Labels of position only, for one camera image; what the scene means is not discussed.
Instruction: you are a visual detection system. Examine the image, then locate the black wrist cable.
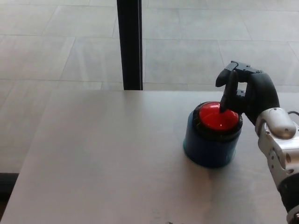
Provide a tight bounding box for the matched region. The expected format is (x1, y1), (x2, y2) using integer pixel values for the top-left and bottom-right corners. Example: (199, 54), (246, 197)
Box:
(287, 111), (299, 129)

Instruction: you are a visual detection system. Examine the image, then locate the blue cylindrical button base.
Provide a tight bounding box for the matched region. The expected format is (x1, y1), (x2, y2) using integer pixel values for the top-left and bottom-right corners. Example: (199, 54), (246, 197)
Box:
(182, 109), (242, 168)

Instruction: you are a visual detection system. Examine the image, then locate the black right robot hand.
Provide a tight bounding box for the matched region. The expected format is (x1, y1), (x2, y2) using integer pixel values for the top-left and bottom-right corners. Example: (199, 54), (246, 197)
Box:
(215, 61), (281, 125)

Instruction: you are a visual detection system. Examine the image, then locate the black vertical post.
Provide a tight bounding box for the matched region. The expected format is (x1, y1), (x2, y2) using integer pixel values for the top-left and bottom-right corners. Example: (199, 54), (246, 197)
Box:
(116, 0), (144, 91)

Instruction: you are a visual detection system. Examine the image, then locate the red dome push button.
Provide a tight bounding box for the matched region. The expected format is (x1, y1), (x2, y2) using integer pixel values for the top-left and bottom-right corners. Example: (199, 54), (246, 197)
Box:
(194, 101), (243, 142)

